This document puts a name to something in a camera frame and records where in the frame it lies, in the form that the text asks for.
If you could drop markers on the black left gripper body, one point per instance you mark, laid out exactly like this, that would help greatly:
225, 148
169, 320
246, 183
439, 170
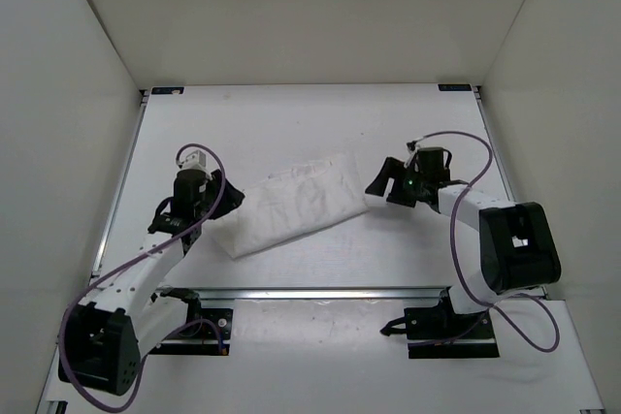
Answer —
201, 206

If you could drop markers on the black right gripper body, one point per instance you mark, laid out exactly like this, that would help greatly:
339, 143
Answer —
415, 180

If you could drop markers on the white skirt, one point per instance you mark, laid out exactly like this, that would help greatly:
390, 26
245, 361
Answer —
293, 203

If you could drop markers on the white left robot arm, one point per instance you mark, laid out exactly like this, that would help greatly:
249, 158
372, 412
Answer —
109, 332

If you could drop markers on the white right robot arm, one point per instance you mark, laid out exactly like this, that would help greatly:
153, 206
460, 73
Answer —
516, 248

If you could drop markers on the blue right corner label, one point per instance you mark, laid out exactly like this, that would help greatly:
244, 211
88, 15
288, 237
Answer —
454, 87

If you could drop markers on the blue corner label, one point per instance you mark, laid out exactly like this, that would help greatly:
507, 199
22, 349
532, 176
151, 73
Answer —
454, 87
167, 90

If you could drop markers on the blue left corner label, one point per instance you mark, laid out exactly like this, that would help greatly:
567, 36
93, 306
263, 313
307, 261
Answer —
167, 90

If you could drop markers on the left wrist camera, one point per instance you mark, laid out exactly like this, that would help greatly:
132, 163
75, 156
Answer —
195, 160

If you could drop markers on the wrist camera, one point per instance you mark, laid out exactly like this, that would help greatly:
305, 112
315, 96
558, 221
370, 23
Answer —
195, 160
412, 148

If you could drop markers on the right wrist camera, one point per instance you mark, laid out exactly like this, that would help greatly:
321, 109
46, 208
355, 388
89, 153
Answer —
412, 148

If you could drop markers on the aluminium table edge rail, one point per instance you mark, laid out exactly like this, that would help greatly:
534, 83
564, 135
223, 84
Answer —
319, 294

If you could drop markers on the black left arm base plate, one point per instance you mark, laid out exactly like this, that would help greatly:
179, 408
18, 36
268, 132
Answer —
208, 333

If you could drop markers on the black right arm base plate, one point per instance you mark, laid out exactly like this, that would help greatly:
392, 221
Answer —
434, 333

